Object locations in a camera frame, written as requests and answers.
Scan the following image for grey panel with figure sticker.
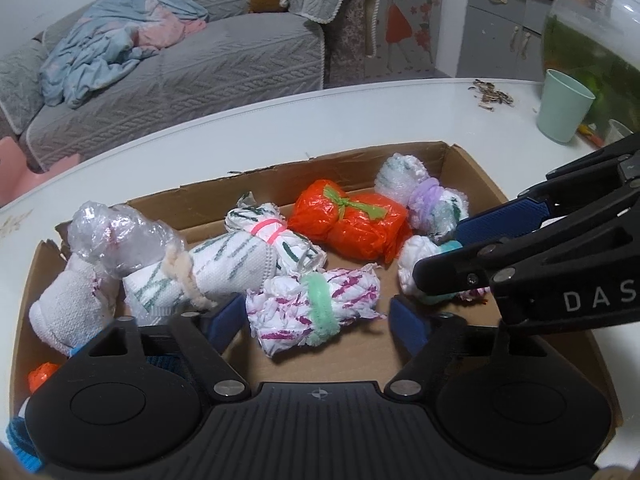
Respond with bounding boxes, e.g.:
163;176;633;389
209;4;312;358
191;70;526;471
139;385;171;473
372;0;443;78

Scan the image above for small orange plastic bundle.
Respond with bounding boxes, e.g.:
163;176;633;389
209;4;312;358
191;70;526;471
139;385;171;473
27;361;61;395

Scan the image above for glass fish bowl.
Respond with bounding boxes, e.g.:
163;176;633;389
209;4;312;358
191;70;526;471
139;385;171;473
542;0;640;137

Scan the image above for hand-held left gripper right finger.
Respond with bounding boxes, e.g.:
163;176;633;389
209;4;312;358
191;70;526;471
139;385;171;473
389;295;551;401

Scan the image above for orange plastic bundle green tie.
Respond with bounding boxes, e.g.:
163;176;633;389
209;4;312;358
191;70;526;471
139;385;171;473
287;177;413;263

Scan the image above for white green bundle pink band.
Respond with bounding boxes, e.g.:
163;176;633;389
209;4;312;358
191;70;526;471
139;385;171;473
225;192;328;281

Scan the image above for blue knit cloth bundle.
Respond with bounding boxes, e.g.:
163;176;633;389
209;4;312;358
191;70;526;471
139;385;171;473
5;402;47;476
142;354;183;376

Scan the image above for white bundle teal band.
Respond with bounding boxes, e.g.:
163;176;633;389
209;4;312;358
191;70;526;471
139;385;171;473
397;235;490;306

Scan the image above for small orange item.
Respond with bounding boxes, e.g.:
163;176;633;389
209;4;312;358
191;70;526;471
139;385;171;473
577;122;606;147

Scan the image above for white purple bundle mint tie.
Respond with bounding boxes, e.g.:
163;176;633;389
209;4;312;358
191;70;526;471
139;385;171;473
245;265;386;359

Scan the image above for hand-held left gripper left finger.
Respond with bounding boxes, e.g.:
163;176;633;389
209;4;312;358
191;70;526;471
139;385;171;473
70;294;251;403

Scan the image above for mint green cup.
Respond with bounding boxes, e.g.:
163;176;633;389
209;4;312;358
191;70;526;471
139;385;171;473
536;69;596;143

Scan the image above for brown cardboard box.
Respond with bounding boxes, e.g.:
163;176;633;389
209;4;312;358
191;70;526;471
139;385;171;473
9;140;623;461

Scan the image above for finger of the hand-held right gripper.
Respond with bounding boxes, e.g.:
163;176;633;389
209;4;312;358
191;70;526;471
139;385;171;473
412;195;640;303
454;132;640;247

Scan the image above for striped bundle cream pipe cleaner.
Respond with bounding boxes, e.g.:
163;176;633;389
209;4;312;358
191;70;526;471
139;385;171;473
122;232;276;327

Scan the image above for grey cabinet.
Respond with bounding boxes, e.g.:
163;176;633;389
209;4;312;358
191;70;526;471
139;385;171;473
457;0;561;81

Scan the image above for grey sofa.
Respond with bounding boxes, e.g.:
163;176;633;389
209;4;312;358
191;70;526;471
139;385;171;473
0;0;386;173

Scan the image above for clear plastic wrapped bundle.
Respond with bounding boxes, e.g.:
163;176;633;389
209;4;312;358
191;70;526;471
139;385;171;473
67;201;187;278

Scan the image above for pile of seed shells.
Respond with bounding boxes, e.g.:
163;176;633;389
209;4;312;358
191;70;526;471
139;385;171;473
472;78;514;112

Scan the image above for bubble wrap bundle purple tie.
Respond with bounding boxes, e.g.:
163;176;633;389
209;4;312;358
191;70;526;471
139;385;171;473
375;154;471;238

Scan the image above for white cloth bundle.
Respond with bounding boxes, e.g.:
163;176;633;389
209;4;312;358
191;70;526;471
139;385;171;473
29;255;123;358

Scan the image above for blue pink blanket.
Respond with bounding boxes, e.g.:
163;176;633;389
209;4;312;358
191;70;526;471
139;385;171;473
39;0;210;110

